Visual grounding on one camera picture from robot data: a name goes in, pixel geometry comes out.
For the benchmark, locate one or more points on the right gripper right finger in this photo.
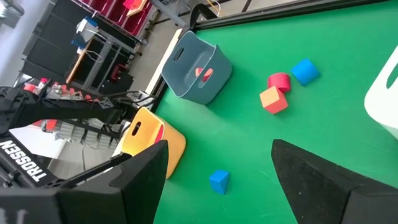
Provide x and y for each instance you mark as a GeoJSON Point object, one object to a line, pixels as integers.
{"type": "Point", "coordinates": [311, 186]}

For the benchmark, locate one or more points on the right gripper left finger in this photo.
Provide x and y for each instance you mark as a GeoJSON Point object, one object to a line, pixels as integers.
{"type": "Point", "coordinates": [133, 193]}

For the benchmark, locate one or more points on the small blue wedge block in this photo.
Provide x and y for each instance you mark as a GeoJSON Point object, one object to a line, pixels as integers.
{"type": "Point", "coordinates": [219, 182]}

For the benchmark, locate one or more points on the red cube block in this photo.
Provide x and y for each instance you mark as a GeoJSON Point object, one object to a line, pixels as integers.
{"type": "Point", "coordinates": [273, 101]}

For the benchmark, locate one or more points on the red cylinder block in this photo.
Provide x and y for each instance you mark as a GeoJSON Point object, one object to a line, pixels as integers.
{"type": "Point", "coordinates": [280, 81]}

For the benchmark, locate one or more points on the blue cube block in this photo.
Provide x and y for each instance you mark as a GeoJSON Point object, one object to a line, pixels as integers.
{"type": "Point", "coordinates": [305, 71]}

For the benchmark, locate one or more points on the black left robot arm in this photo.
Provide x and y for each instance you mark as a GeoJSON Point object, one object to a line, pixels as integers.
{"type": "Point", "coordinates": [62, 110]}

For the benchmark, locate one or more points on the yellow plastic bin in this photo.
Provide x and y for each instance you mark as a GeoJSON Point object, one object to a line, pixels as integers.
{"type": "Point", "coordinates": [175, 143]}

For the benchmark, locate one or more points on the white plastic bin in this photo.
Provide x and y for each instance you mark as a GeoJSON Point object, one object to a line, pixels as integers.
{"type": "Point", "coordinates": [384, 96]}

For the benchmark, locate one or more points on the dark teal plastic bin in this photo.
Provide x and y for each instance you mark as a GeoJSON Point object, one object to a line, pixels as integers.
{"type": "Point", "coordinates": [217, 77]}

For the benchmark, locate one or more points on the black shelving unit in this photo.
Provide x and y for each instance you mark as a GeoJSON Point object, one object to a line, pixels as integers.
{"type": "Point", "coordinates": [53, 46]}

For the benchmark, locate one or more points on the white and blue box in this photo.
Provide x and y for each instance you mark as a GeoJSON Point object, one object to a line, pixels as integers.
{"type": "Point", "coordinates": [86, 28]}

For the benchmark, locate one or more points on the wooden board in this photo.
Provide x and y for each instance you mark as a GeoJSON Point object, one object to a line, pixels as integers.
{"type": "Point", "coordinates": [136, 7]}

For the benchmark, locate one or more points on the red storage bin rack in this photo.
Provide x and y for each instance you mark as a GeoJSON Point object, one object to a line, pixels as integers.
{"type": "Point", "coordinates": [109, 9]}

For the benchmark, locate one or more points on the black table edge rail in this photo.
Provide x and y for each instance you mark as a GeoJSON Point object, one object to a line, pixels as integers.
{"type": "Point", "coordinates": [280, 14]}

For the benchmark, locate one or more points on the black corner post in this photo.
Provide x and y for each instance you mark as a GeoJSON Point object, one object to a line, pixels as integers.
{"type": "Point", "coordinates": [194, 17]}

